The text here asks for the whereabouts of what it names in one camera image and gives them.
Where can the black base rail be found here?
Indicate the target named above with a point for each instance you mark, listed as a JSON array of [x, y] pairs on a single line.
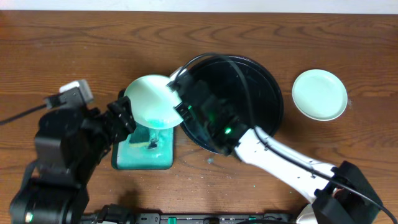
[[114, 214]]

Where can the rectangular green soapy tray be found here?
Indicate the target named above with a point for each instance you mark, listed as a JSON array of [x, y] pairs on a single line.
[[158, 155]]

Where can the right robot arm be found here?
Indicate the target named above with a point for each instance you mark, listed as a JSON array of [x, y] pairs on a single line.
[[335, 194]]

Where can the mint green plate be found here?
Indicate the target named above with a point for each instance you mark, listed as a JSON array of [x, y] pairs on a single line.
[[153, 102], [319, 95]]

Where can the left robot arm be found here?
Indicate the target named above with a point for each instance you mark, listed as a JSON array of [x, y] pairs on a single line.
[[70, 143]]

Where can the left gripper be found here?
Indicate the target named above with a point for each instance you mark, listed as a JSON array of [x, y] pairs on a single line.
[[121, 114]]

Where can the dark green scrub sponge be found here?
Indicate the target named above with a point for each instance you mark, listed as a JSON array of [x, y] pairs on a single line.
[[140, 137]]

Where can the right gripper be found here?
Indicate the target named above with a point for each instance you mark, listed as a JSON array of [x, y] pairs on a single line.
[[182, 109]]

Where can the round black tray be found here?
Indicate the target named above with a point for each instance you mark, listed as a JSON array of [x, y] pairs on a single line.
[[252, 93]]

